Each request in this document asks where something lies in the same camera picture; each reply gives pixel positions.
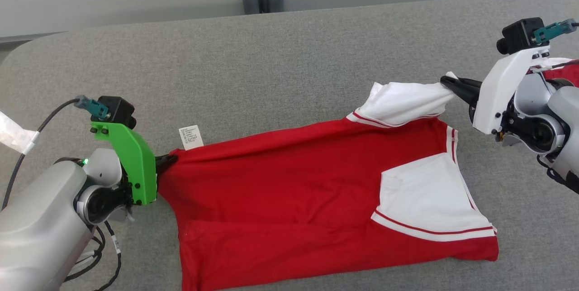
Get red shirt white sleeves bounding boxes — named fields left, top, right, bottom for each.
left=156, top=72, right=499, bottom=291

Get black left camera cable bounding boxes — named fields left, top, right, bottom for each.
left=2, top=95, right=110, bottom=210

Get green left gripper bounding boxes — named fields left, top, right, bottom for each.
left=90, top=120, right=178, bottom=205

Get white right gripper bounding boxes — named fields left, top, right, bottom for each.
left=441, top=46, right=551, bottom=136

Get white tape on cable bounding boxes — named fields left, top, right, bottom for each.
left=0, top=111, right=39, bottom=155

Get black left arm cable bundle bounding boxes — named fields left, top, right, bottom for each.
left=63, top=221, right=123, bottom=291

